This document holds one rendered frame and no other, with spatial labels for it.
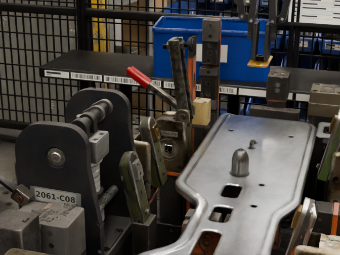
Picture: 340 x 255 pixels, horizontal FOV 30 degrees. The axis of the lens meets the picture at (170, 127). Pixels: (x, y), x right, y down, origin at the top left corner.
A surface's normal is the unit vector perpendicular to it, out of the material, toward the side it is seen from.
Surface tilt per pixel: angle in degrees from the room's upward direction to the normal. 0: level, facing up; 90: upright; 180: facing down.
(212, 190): 0
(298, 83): 0
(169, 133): 90
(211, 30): 90
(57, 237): 90
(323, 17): 90
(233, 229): 0
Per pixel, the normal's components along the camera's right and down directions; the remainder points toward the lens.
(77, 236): 0.96, 0.11
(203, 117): -0.29, 0.34
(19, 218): 0.07, -0.94
